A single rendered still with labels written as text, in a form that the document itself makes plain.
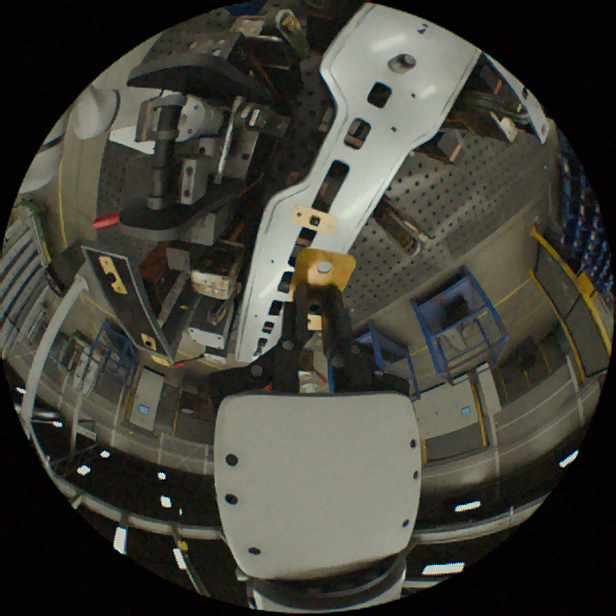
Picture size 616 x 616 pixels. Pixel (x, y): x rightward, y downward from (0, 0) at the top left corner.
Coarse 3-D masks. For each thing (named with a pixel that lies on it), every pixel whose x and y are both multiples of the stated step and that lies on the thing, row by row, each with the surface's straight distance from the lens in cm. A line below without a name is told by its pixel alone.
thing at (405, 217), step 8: (384, 200) 45; (376, 208) 48; (392, 208) 40; (400, 208) 47; (376, 216) 44; (400, 216) 37; (408, 216) 45; (408, 224) 35; (416, 224) 41; (384, 232) 39; (416, 232) 37; (424, 232) 39; (424, 240) 39; (432, 240) 40; (424, 248) 40
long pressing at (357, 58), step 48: (336, 48) 38; (384, 48) 41; (432, 48) 47; (336, 96) 34; (432, 96) 41; (336, 144) 33; (384, 144) 35; (288, 192) 34; (384, 192) 37; (288, 240) 38; (336, 240) 38; (240, 336) 67
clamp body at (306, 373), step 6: (300, 354) 80; (306, 354) 81; (312, 354) 82; (300, 360) 79; (306, 360) 80; (312, 360) 81; (300, 366) 78; (306, 366) 79; (312, 366) 80; (300, 372) 77; (306, 372) 78; (312, 372) 79; (306, 378) 83
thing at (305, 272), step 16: (304, 256) 12; (320, 256) 12; (336, 256) 12; (352, 256) 12; (304, 272) 12; (320, 272) 13; (336, 272) 13; (320, 288) 13; (336, 288) 14; (320, 304) 13; (320, 320) 16
